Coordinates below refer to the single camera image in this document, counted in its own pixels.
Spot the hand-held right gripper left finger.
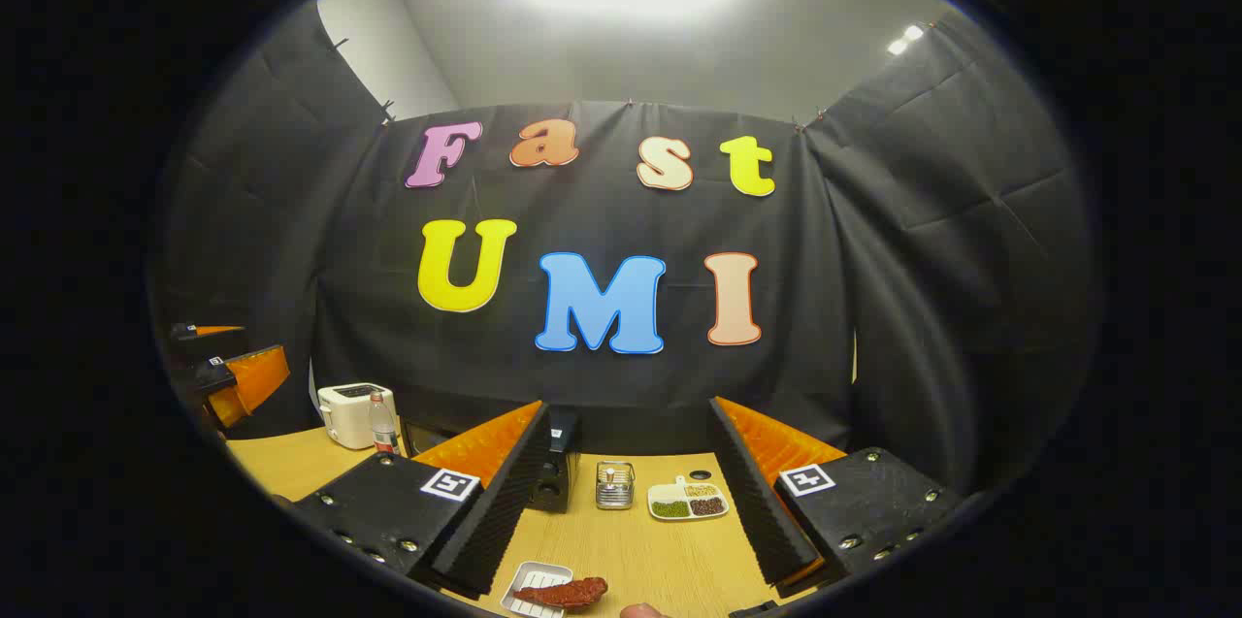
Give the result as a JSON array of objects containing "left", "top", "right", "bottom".
[{"left": 291, "top": 400, "right": 551, "bottom": 600}]

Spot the clear plastic water bottle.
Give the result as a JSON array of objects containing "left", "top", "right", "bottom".
[{"left": 369, "top": 392, "right": 401, "bottom": 456}]

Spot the white divided bean dish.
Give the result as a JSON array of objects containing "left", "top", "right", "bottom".
[{"left": 647, "top": 475, "right": 731, "bottom": 522}]

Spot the white toaster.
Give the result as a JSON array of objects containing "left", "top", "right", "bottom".
[{"left": 318, "top": 383, "right": 397, "bottom": 450}]

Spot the red roasted meat piece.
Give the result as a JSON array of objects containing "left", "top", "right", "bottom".
[{"left": 512, "top": 576, "right": 609, "bottom": 611}]

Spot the white ribbed tray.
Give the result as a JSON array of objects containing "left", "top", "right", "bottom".
[{"left": 501, "top": 561, "right": 573, "bottom": 618}]

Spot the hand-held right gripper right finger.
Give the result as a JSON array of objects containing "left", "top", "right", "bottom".
[{"left": 708, "top": 396, "right": 964, "bottom": 592}]

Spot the metal wire basket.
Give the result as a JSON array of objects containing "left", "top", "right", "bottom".
[{"left": 596, "top": 461, "right": 637, "bottom": 510}]

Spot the black electric oven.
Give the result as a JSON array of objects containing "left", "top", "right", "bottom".
[{"left": 401, "top": 407, "right": 583, "bottom": 514}]

